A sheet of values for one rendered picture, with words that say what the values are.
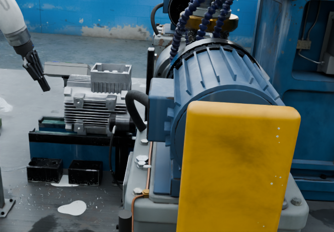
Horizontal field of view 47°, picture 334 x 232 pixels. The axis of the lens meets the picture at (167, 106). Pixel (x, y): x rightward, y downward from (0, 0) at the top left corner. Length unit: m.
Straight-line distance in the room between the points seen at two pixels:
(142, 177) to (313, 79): 0.65
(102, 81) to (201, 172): 0.80
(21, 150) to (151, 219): 0.96
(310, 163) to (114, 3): 5.91
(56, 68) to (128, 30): 5.41
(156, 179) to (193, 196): 0.14
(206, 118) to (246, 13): 6.49
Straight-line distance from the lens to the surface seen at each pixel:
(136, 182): 0.63
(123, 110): 1.21
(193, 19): 1.14
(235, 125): 0.44
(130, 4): 6.84
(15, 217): 1.18
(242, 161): 0.46
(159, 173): 0.63
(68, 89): 1.24
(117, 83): 1.21
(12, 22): 1.55
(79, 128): 1.25
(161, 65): 1.46
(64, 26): 7.14
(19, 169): 1.39
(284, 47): 1.09
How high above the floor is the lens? 1.51
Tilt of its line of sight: 22 degrees down
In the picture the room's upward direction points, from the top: 4 degrees clockwise
